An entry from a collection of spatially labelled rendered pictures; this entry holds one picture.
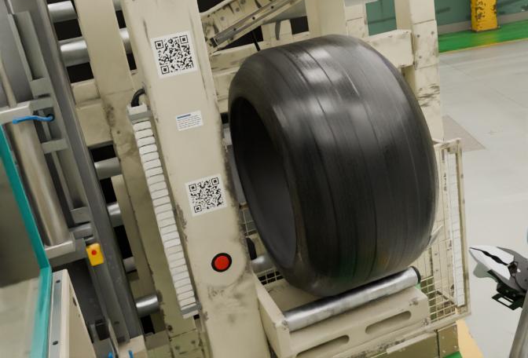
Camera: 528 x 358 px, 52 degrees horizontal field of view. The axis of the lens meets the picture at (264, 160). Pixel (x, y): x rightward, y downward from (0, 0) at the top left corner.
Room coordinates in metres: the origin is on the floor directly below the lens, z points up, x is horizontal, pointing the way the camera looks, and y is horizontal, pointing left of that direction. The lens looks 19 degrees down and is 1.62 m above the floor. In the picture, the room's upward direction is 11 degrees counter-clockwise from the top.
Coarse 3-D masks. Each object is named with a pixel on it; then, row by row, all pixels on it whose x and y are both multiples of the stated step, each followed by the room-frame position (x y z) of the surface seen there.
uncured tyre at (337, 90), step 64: (256, 64) 1.13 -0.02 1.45; (320, 64) 1.06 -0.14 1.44; (384, 64) 1.07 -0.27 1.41; (256, 128) 1.43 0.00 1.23; (320, 128) 0.94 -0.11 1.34; (384, 128) 0.96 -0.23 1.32; (256, 192) 1.38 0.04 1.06; (320, 192) 0.91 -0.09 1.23; (384, 192) 0.92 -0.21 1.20; (320, 256) 0.92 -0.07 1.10; (384, 256) 0.94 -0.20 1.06
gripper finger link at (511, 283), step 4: (488, 272) 0.94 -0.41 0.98; (492, 272) 0.93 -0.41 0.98; (496, 272) 0.93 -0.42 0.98; (496, 276) 0.93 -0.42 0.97; (500, 276) 0.92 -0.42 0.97; (500, 280) 0.92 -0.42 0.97; (504, 280) 0.92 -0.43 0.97; (508, 280) 0.92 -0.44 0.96; (512, 280) 0.92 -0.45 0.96; (500, 284) 0.92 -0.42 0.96; (504, 284) 0.91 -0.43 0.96; (508, 284) 0.91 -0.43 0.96; (512, 284) 0.91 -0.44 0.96; (516, 284) 0.92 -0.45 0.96; (504, 288) 0.92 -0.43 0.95; (508, 288) 0.91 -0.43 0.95; (512, 288) 0.91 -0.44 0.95; (516, 288) 0.91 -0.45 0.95; (520, 288) 0.91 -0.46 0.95; (516, 292) 0.91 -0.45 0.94; (520, 292) 0.90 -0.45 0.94
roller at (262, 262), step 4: (260, 256) 1.28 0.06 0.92; (264, 256) 1.28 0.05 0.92; (268, 256) 1.28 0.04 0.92; (252, 260) 1.27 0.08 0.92; (256, 260) 1.27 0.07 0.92; (260, 260) 1.27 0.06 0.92; (264, 260) 1.27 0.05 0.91; (268, 260) 1.27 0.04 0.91; (252, 264) 1.26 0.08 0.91; (256, 264) 1.26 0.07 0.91; (260, 264) 1.27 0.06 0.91; (264, 264) 1.27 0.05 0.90; (268, 264) 1.27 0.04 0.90; (272, 264) 1.27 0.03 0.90; (252, 268) 1.26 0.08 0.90; (256, 268) 1.26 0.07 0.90; (260, 268) 1.26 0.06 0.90; (264, 268) 1.27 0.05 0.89; (268, 268) 1.28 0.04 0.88; (256, 272) 1.27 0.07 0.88
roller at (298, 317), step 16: (400, 272) 1.08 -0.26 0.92; (416, 272) 1.08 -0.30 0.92; (368, 288) 1.05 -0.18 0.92; (384, 288) 1.05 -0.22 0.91; (400, 288) 1.06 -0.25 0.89; (320, 304) 1.02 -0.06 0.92; (336, 304) 1.02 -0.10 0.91; (352, 304) 1.03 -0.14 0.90; (288, 320) 0.99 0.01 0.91; (304, 320) 1.00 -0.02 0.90; (320, 320) 1.01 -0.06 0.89
